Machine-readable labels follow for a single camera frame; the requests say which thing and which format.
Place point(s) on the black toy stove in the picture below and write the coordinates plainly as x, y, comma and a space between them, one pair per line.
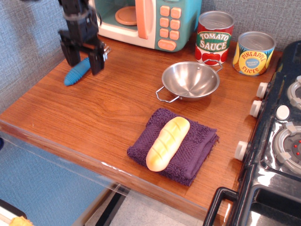
269, 183

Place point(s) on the white stove knob bottom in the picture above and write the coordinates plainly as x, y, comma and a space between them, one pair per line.
241, 150

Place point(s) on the teal toy microwave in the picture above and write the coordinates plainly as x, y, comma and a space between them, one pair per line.
164, 25

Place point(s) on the black oven door handle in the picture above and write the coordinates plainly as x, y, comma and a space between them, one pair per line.
222, 193

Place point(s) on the small steel two-handled bowl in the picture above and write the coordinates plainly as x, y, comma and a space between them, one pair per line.
190, 81

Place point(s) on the white stove knob middle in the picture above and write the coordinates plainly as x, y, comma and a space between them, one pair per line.
255, 108

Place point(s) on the white stove knob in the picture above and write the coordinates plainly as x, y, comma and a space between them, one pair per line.
262, 88
241, 150
255, 108

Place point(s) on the white stove knob top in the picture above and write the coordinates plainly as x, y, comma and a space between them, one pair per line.
262, 88

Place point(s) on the pineapple slices can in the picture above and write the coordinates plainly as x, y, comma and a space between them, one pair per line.
253, 53

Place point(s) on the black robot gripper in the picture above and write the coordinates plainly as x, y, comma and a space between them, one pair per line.
81, 35

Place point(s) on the orange microwave turntable plate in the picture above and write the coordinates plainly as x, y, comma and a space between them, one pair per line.
126, 16

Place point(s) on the tomato sauce can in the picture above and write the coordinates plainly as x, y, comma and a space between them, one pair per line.
213, 38

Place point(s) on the purple folded towel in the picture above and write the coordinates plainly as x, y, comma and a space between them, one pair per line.
192, 152

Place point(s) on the blue handled metal fork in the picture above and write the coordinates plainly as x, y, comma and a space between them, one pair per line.
77, 72

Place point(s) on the yellow toy bread loaf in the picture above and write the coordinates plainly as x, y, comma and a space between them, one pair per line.
167, 144

